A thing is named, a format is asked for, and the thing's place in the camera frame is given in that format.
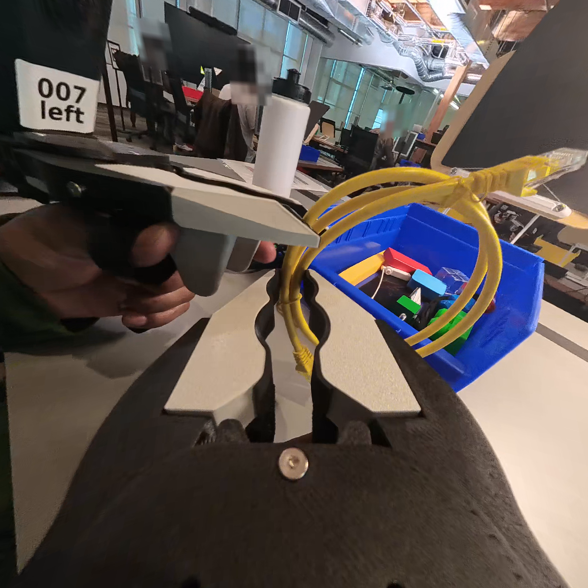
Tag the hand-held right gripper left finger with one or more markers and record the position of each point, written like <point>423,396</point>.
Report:
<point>216,367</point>

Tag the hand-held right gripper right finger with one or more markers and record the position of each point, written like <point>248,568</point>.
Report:
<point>363,367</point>

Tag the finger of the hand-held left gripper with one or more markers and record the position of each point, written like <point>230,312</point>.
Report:
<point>206,167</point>
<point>239,216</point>

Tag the blue plastic bin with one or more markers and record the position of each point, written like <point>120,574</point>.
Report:
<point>514,321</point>

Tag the person's left forearm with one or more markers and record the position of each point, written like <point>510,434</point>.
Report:
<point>18,330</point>

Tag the person's left hand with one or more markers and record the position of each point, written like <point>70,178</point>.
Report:
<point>55,257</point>

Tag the brown jacket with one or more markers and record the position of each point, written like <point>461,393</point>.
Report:
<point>216,124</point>

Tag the dark green block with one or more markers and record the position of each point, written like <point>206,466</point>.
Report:
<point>408,304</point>

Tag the white water bottle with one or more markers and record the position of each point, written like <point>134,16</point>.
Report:
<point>280,138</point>

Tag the paper sheets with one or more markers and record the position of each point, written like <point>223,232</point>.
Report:
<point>312,181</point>

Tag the bright green toy brick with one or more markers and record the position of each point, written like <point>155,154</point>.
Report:
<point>448,328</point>

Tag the small blue bin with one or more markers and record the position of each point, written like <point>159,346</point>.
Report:
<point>310,154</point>

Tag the yellow block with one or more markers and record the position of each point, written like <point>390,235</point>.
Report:
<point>360,271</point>

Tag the light blue block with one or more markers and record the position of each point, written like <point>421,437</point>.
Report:
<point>427,285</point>

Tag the red block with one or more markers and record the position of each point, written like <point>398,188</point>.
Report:
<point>406,261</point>

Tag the clear plastic cube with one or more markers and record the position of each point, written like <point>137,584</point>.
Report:
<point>452,278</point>

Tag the black monitor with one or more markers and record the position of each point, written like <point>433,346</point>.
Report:
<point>197,36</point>

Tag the black office chair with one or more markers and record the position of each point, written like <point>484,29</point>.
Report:
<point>363,147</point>

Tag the black floor lamp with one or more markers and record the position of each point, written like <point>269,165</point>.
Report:
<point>405,89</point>

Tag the white board stand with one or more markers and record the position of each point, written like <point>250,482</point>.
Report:
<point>537,202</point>

